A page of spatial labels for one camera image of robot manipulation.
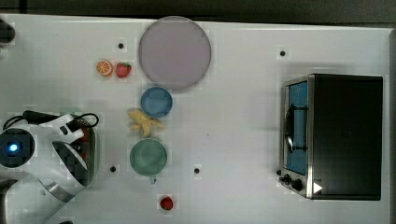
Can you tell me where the red ketchup bottle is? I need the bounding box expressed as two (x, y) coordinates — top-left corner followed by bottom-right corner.
(78, 127), (91, 160)

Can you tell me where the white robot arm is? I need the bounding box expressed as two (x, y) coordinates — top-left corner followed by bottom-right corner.
(1, 111), (92, 224)

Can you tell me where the green oval strainer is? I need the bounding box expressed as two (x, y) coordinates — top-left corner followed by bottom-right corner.
(56, 113), (100, 187)

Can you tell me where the blue bowl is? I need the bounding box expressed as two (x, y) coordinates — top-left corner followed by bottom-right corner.
(140, 87), (173, 119)

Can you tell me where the peeled banana toy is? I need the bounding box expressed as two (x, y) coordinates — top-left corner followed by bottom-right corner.
(128, 109), (164, 137)

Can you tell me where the grey round plate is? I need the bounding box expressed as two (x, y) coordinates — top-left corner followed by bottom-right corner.
(138, 16), (211, 91)

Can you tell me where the green mug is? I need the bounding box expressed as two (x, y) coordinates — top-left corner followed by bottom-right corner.
(130, 138), (167, 185)

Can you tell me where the red strawberry toy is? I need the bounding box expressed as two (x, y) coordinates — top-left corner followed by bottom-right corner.
(116, 63), (132, 78)

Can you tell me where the small red fruit toy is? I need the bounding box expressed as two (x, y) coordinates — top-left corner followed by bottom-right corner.
(160, 197), (174, 211)

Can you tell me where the orange slice toy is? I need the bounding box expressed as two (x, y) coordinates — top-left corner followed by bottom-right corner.
(96, 60), (114, 77)

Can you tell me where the black toaster oven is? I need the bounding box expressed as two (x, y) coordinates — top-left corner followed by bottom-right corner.
(276, 74), (383, 201)

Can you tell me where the black cylinder post upper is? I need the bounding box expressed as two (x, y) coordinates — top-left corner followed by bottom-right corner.
(0, 20), (16, 44)

